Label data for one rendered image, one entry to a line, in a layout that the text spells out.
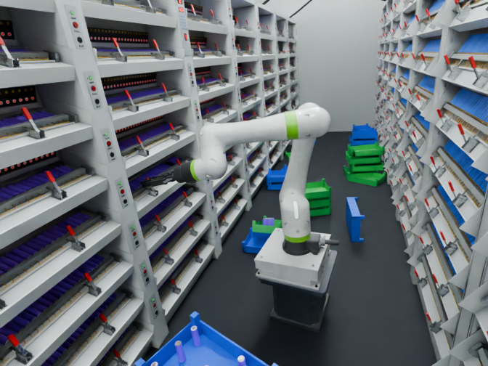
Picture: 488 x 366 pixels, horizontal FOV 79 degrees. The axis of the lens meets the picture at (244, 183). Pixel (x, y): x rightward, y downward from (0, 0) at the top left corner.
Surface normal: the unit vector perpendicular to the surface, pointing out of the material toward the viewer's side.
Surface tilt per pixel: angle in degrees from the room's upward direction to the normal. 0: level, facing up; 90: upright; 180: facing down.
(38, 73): 107
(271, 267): 90
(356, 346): 0
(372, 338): 0
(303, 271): 90
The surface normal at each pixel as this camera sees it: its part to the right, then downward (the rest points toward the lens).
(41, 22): -0.32, 0.39
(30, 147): 0.93, 0.29
